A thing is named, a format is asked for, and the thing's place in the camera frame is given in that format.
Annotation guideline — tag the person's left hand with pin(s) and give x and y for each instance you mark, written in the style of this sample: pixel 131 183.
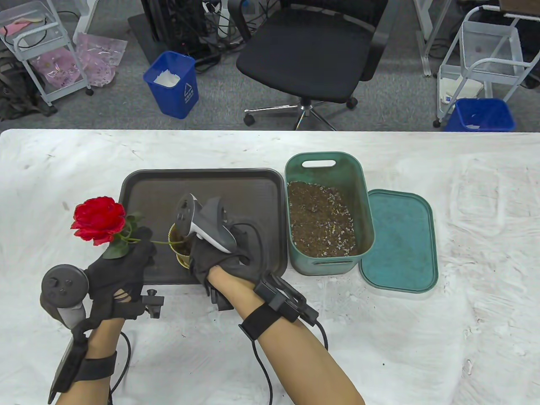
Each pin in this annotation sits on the person's left hand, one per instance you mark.
pixel 118 282

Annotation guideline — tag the person's right hand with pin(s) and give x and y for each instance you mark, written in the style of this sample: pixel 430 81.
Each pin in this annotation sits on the person's right hand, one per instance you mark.
pixel 219 261

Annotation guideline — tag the yellow ribbed flower pot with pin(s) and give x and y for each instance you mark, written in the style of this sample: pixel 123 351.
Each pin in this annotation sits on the yellow ribbed flower pot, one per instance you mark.
pixel 182 257

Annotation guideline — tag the red artificial rose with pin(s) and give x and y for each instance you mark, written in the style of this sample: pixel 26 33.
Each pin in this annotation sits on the red artificial rose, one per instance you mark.
pixel 97 217

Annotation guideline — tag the teal plastic box lid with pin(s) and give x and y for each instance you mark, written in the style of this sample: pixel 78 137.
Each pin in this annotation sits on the teal plastic box lid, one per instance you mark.
pixel 400 244

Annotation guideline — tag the person's right forearm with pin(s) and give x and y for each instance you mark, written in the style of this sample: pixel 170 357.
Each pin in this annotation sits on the person's right forearm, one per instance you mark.
pixel 303 363

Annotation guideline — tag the person's left forearm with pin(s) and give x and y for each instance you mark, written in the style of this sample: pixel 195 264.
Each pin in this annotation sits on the person's left forearm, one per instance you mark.
pixel 103 337

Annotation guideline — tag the dark grey hand controller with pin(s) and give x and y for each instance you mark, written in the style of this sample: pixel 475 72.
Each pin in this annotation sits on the dark grey hand controller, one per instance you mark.
pixel 63 287

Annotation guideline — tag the white grey hand controller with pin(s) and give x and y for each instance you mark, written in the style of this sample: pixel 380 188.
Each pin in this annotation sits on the white grey hand controller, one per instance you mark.
pixel 187 215

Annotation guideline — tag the dark brown plastic tray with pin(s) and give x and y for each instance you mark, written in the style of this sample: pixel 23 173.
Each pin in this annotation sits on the dark brown plastic tray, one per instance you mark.
pixel 236 194

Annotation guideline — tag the teal plastic storage box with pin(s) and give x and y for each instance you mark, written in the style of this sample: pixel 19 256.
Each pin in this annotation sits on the teal plastic storage box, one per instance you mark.
pixel 363 198

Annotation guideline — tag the blue bin with white symbol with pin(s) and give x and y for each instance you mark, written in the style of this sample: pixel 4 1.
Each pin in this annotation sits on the blue bin with white symbol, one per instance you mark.
pixel 175 101

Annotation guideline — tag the white crumpled paper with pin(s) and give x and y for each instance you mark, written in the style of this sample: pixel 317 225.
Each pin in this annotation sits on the white crumpled paper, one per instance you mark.
pixel 166 79

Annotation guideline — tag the dark green bag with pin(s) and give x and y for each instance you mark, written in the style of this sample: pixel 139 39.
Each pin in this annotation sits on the dark green bag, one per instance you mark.
pixel 17 97

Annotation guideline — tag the black office chair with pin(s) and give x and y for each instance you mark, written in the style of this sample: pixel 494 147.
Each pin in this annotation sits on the black office chair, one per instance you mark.
pixel 303 55

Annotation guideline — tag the pink plastic bag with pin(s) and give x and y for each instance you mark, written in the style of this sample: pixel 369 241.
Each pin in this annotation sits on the pink plastic bag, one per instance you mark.
pixel 57 67
pixel 101 55

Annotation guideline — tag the black computer tower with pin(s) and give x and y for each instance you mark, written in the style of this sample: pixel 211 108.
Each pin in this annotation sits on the black computer tower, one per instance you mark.
pixel 177 21

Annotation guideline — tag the white power strip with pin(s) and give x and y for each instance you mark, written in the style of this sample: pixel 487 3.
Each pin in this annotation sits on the white power strip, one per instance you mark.
pixel 219 17

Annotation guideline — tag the pink paper piece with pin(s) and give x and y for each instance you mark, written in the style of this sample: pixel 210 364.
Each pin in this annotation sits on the pink paper piece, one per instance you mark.
pixel 12 28

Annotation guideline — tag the white trolley with clear trays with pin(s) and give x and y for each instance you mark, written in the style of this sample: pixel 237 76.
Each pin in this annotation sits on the white trolley with clear trays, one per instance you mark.
pixel 42 10

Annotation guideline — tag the white box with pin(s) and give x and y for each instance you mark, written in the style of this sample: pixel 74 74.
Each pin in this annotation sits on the white box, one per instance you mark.
pixel 457 88

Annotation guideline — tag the plain blue plastic bin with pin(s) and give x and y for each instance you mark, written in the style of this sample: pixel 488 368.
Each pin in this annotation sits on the plain blue plastic bin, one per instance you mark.
pixel 481 114

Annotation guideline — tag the white desk leg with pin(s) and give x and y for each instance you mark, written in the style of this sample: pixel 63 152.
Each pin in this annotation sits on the white desk leg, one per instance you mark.
pixel 424 33

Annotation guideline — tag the white mesh basket trolley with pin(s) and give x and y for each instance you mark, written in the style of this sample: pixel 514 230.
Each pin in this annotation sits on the white mesh basket trolley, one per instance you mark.
pixel 489 42

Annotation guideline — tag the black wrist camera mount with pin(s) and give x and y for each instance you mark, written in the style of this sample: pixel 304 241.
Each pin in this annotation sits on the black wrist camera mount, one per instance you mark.
pixel 154 303
pixel 221 301

